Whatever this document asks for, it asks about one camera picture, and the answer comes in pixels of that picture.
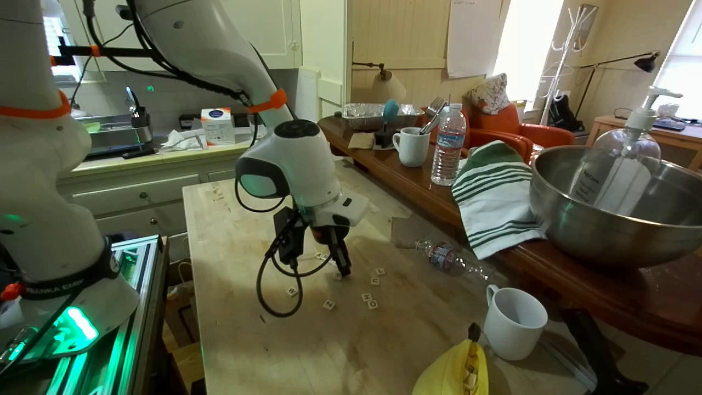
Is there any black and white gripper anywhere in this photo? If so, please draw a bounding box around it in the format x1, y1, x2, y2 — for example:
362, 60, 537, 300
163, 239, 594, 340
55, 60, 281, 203
303, 191, 371, 282

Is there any crushed clear plastic bottle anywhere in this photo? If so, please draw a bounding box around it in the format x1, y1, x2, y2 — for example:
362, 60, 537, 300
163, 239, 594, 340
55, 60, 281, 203
391, 215, 491, 284

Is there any black block stand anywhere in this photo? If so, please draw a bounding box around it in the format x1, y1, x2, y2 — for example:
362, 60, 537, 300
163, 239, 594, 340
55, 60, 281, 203
373, 126, 398, 149

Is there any large white mug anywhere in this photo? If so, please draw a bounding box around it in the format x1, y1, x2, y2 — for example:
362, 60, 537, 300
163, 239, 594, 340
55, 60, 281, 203
391, 126, 434, 172

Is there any large aluminium foil tray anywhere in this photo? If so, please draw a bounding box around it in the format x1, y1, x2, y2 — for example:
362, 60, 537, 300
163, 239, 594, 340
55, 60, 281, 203
340, 98, 425, 123

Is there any clear plastic water bottle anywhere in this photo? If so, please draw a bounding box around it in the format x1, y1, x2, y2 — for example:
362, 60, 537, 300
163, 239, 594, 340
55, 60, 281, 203
429, 101, 469, 189

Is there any green striped white towel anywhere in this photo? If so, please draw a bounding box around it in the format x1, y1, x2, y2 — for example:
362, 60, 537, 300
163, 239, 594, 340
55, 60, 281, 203
449, 139, 551, 262

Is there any desk lamp with beige shade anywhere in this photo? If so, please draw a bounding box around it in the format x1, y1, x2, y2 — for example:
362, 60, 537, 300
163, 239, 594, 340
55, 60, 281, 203
350, 60, 408, 106

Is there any yellow toy banana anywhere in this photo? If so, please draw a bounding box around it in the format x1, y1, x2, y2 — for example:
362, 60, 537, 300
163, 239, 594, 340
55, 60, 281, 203
410, 320, 493, 395

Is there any white crumpled cloth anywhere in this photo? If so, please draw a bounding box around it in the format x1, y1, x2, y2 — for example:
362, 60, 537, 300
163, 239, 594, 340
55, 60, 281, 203
161, 127, 210, 153

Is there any small white mug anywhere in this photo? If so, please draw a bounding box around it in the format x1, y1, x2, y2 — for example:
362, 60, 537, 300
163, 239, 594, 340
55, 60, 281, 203
480, 284, 551, 363

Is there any white kitchen counter cabinet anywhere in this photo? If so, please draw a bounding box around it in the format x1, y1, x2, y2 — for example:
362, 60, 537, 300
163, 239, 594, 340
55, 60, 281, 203
55, 141, 258, 244

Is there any patterned cloth bundle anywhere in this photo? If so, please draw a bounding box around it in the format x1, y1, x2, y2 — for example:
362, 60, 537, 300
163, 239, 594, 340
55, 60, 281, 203
463, 73, 513, 117

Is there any black tall bottle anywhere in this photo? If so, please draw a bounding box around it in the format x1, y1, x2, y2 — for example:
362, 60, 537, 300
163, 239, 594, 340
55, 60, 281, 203
120, 86, 158, 160

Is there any orange chair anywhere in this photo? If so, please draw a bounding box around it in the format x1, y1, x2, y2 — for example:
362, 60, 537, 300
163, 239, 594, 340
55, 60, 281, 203
465, 101, 582, 163

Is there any steel mixing bowl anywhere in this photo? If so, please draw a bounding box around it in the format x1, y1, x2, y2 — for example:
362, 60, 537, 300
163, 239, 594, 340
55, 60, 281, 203
530, 143, 702, 271

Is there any black flat bar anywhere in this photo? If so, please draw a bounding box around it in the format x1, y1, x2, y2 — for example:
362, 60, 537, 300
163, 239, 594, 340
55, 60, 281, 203
560, 305, 650, 395

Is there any clear pump soap bottle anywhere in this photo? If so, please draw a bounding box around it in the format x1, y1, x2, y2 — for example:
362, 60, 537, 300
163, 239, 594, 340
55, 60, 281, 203
568, 86, 686, 217

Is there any white coat rack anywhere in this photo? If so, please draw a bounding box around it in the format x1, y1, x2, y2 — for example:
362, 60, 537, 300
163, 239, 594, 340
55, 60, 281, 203
537, 2, 603, 127

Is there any dark brown wooden table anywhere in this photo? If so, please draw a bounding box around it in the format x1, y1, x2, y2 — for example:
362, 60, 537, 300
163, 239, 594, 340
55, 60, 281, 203
318, 113, 702, 358

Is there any light wooden desk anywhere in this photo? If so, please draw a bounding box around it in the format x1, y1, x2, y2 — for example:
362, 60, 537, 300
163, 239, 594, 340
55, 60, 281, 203
587, 114, 702, 172

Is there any black desk lamp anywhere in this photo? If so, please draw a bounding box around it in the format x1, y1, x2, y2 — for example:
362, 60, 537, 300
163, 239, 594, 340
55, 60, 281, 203
573, 48, 663, 90

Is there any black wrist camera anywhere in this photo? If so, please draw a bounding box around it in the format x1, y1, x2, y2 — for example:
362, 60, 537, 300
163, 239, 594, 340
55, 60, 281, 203
272, 207, 310, 268

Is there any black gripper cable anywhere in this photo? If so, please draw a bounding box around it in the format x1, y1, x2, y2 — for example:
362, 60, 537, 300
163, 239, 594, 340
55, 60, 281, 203
232, 174, 337, 320

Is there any aluminium frame with green light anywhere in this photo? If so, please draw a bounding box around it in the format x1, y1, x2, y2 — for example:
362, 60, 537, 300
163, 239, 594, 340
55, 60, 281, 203
0, 233, 171, 395

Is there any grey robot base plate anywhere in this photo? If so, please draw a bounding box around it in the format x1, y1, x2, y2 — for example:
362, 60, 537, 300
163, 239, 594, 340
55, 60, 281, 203
0, 272, 142, 363

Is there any white paper on wall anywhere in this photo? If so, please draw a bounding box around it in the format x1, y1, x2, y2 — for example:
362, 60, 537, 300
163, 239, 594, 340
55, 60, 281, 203
446, 0, 509, 82

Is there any black mount bar orange clamp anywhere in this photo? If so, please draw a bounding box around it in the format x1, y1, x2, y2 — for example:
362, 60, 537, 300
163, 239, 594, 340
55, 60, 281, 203
50, 35, 161, 70

